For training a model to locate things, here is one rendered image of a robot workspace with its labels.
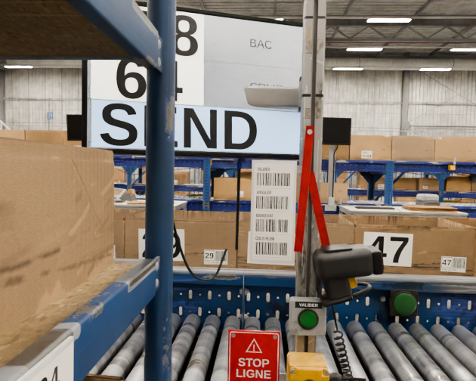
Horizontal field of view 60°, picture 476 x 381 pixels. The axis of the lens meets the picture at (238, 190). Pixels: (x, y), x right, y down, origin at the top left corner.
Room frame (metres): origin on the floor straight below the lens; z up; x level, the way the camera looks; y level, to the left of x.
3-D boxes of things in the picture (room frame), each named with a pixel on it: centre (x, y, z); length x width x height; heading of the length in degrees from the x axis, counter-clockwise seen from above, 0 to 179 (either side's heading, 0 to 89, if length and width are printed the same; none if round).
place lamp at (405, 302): (1.29, -0.54, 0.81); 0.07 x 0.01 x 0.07; 87
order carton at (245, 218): (1.53, -0.21, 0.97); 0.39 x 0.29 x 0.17; 87
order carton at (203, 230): (1.56, 0.19, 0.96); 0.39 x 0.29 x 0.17; 86
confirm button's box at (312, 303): (0.77, -0.14, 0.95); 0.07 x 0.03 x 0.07; 87
